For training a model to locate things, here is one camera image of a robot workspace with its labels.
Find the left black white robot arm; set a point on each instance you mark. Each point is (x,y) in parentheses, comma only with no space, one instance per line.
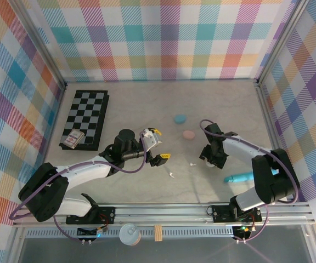
(84,168)

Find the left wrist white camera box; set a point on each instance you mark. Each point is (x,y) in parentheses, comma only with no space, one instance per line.
(151,139)

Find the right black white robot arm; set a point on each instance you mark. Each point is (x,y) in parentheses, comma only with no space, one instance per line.
(243,145)

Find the silver tin can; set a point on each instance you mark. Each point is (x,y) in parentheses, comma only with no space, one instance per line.
(130,234)

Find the turquoise pen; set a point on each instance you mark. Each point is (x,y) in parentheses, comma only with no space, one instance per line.
(237,178)

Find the blue earbud charging case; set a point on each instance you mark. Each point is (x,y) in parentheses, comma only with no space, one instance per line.
(180,119)

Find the pink earbud charging case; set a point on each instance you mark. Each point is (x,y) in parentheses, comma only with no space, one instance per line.
(188,135)

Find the aluminium frame post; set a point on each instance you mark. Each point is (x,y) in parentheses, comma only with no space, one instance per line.
(44,41)
(281,41)

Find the aluminium mounting rail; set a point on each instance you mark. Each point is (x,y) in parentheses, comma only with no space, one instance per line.
(160,212)

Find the white earbud charging case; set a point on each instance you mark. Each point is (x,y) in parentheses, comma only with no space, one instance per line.
(210,164)

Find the aluminium table edge rail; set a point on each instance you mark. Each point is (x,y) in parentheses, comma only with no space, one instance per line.
(267,115)
(57,115)

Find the black grey chessboard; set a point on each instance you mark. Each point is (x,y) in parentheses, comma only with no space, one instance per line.
(89,107)

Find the playing card box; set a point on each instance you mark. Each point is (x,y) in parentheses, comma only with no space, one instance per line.
(73,138)

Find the small wooden block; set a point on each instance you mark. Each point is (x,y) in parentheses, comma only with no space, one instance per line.
(158,233)

